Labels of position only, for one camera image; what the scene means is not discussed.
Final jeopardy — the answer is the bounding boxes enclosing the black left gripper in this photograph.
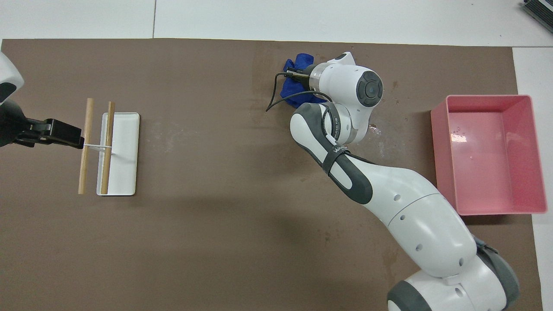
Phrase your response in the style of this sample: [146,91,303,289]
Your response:
[0,100,84,149]

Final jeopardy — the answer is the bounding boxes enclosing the blue towel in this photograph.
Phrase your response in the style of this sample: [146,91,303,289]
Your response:
[280,53,327,108]

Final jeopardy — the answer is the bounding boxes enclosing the dark ribbed device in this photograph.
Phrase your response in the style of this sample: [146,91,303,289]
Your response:
[521,0,553,21]

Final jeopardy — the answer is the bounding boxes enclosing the pink plastic bin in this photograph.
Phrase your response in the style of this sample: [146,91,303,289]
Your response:
[430,95,548,216]

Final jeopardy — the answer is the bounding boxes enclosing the white towel rack base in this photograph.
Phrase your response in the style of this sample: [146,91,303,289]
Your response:
[84,112,140,196]

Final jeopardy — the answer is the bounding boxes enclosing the brown table mat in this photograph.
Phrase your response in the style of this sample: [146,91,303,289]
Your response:
[0,38,543,311]

